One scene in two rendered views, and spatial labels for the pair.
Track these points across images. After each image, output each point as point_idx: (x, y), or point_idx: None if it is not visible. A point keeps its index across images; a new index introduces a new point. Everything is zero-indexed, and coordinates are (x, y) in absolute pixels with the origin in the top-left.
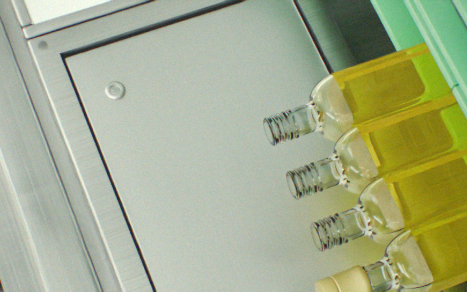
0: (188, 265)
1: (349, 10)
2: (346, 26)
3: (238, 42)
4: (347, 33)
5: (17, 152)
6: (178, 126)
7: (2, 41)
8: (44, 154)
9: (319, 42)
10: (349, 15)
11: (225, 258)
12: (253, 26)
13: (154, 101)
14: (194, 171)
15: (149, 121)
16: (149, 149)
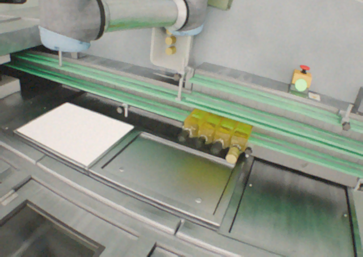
0: (181, 192)
1: None
2: None
3: (142, 146)
4: None
5: (109, 195)
6: (146, 168)
7: (80, 173)
8: (117, 192)
9: (160, 138)
10: None
11: (187, 186)
12: (142, 142)
13: (134, 166)
14: (160, 174)
15: (138, 171)
16: (144, 176)
